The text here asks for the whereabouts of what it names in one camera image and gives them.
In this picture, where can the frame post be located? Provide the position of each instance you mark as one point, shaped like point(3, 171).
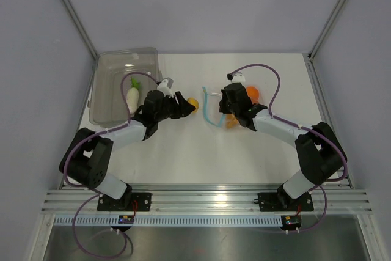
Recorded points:
point(329, 24)
point(75, 19)

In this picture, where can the white slotted cable duct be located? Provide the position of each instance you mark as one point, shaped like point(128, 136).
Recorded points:
point(172, 220)

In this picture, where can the yellow fake fruit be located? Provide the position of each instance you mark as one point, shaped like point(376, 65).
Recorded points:
point(195, 104)

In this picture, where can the right frame post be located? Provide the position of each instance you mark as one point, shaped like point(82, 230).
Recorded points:
point(329, 24)

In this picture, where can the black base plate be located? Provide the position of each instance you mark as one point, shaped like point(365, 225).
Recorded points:
point(139, 202)
point(268, 202)

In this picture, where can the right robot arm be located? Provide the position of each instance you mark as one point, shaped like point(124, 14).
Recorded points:
point(319, 153)

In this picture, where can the left frame post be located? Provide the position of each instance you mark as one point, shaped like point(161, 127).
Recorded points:
point(75, 19)

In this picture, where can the aluminium mounting rail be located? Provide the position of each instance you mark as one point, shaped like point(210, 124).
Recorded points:
point(211, 200)

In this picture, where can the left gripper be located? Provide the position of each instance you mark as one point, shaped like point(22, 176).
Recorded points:
point(182, 109)

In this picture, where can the clear plastic container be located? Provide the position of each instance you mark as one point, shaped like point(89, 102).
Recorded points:
point(112, 80)

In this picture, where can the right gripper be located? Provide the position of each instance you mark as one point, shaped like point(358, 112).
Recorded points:
point(222, 104)

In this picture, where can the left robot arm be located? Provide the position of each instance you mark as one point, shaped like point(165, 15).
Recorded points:
point(87, 159)

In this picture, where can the left controller board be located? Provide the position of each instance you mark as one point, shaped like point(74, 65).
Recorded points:
point(126, 219)

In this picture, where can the orange fake fruit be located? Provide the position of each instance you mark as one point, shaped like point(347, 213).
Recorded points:
point(253, 93)

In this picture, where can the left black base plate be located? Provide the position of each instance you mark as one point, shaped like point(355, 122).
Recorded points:
point(139, 202)

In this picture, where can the controller board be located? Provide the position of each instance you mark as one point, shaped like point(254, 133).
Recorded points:
point(126, 219)
point(292, 222)

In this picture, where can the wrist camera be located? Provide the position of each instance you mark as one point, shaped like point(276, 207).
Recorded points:
point(165, 86)
point(236, 77)

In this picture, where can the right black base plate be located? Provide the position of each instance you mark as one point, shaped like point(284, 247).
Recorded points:
point(268, 202)

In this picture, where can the white fake radish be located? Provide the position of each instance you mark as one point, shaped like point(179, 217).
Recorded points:
point(132, 96)

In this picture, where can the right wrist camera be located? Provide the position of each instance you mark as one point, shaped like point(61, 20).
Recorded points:
point(236, 77)

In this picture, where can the zip top bag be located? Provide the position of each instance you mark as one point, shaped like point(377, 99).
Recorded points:
point(256, 108)

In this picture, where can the golden fake pastry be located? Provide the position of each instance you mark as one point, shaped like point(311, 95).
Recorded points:
point(230, 121)

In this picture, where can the right controller board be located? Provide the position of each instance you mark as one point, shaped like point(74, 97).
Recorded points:
point(292, 222)

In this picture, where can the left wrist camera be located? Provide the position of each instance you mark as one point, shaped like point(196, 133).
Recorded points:
point(165, 86)

